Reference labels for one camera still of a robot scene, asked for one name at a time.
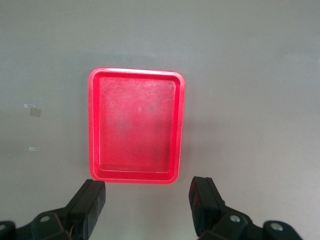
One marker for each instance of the red plastic tray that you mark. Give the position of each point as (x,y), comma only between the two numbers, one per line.
(137,125)

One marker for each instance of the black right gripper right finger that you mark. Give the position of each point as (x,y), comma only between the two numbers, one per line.
(207,200)

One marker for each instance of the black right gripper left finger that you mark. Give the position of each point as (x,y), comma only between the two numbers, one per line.
(87,200)

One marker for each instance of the clear tape scrap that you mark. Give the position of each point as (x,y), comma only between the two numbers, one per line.
(34,149)
(29,105)

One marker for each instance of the brownish square tape patch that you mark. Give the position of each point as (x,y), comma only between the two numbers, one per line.
(36,112)

